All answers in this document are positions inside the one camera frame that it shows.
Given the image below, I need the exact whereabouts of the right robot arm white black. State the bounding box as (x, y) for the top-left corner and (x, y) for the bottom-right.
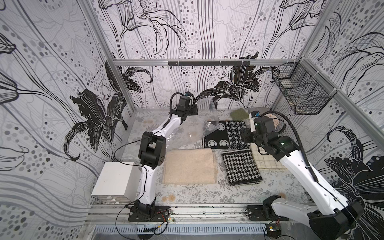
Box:
(243, 117), (364, 240)

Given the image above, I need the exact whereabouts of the black patterned cloth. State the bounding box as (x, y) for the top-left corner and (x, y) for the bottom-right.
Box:
(203, 121), (250, 150)

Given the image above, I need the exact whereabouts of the black wall bar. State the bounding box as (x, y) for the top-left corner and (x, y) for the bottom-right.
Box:
(168, 61), (251, 66)

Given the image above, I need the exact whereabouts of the white box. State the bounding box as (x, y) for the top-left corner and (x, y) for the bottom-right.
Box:
(91, 162), (142, 204)

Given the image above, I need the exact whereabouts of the black white houndstooth scarf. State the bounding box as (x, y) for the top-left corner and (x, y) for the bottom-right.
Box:
(222, 149), (263, 187)

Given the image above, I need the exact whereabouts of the green scarf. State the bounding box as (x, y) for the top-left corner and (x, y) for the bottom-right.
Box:
(230, 108), (249, 121)

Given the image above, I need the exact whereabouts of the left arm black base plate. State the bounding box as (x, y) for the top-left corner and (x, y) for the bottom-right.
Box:
(128, 206), (171, 223)

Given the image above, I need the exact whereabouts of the beige fluffy cloth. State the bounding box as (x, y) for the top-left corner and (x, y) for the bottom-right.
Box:
(163, 149), (217, 185)

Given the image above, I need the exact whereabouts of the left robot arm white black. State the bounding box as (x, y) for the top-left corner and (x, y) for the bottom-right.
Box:
(135, 92), (198, 213)

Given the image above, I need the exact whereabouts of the black wire basket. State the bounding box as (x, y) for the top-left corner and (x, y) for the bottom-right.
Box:
(272, 60), (338, 115)

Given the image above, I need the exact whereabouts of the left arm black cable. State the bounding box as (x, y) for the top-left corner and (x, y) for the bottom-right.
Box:
(113, 91), (196, 240)

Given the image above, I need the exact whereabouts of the small green circuit board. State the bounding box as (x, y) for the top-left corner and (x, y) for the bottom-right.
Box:
(264, 224), (282, 240)

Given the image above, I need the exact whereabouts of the pink round clock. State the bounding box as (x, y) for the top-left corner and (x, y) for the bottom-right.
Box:
(265, 114), (284, 125)

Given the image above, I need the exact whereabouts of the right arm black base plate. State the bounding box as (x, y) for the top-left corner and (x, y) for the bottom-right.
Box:
(244, 205), (290, 222)

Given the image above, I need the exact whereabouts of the clear plastic vacuum bag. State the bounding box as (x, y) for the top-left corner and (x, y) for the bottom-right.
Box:
(158, 97), (219, 152)

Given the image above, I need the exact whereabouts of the cream checked scarf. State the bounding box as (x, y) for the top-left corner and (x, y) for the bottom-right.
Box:
(250, 144), (287, 171)

